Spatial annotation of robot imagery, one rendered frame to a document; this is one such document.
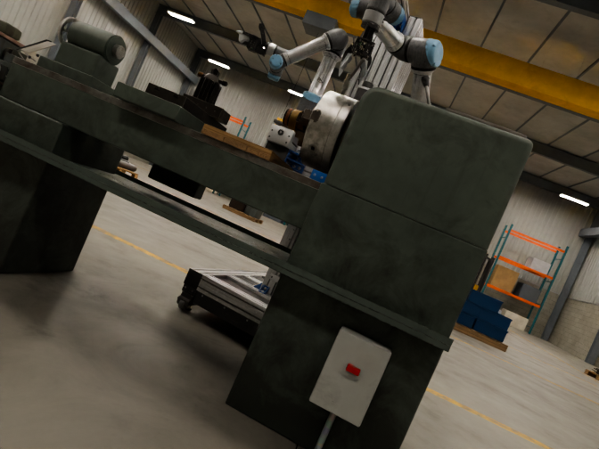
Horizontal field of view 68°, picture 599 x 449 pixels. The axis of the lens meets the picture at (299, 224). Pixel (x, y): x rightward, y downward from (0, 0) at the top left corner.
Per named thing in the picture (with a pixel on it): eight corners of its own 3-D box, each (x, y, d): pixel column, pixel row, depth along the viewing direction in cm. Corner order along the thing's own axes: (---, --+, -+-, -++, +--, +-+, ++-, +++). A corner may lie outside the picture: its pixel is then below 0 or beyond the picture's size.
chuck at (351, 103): (338, 175, 196) (365, 107, 190) (322, 175, 166) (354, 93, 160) (331, 173, 197) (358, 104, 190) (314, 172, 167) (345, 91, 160)
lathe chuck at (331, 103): (331, 173, 197) (358, 104, 190) (314, 172, 167) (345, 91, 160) (313, 166, 199) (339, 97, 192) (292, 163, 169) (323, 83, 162)
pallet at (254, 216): (261, 224, 1475) (274, 196, 1473) (253, 222, 1398) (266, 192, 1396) (232, 210, 1507) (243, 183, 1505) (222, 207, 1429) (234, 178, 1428)
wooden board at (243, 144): (290, 177, 200) (293, 169, 200) (268, 160, 165) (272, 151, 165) (233, 153, 207) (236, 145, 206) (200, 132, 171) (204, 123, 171)
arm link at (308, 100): (295, 108, 244) (305, 85, 244) (294, 113, 258) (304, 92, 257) (315, 117, 245) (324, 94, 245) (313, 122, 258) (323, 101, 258)
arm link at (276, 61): (354, 37, 245) (274, 72, 244) (351, 44, 256) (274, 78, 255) (346, 18, 245) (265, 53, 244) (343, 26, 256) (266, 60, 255)
